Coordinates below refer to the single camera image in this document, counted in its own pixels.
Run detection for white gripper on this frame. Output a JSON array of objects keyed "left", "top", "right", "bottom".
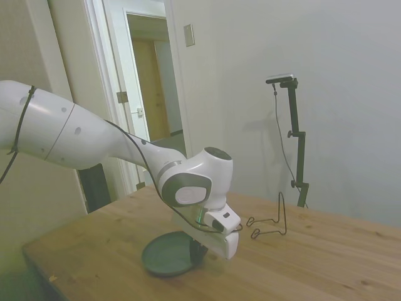
[{"left": 171, "top": 215, "right": 241, "bottom": 263}]

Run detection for blue round plate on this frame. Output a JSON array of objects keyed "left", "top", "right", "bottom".
[{"left": 141, "top": 231, "right": 203, "bottom": 278}]

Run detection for black box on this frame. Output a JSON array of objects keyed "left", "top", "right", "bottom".
[{"left": 77, "top": 162, "right": 113, "bottom": 214}]

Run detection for brown wooden door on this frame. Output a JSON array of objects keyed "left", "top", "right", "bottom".
[{"left": 131, "top": 38, "right": 172, "bottom": 142}]

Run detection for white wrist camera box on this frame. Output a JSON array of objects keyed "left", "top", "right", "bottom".
[{"left": 204, "top": 205, "right": 242, "bottom": 235}]

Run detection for black wire plate stand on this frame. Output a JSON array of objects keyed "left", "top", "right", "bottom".
[{"left": 246, "top": 191, "right": 288, "bottom": 240}]

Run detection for thin black camera cable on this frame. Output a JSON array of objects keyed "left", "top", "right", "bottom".
[{"left": 271, "top": 83, "right": 297, "bottom": 177}]

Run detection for white door frame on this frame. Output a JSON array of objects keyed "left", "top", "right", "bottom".
[{"left": 83, "top": 0, "right": 197, "bottom": 197}]

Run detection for black camera stand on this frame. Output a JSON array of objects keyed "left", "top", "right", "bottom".
[{"left": 279, "top": 78, "right": 311, "bottom": 208}]

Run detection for grey exterior camera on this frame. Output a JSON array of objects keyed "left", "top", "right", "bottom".
[{"left": 265, "top": 73, "right": 296, "bottom": 85}]

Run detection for grey wall switch plate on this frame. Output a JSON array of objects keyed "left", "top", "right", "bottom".
[{"left": 183, "top": 23, "right": 195, "bottom": 48}]

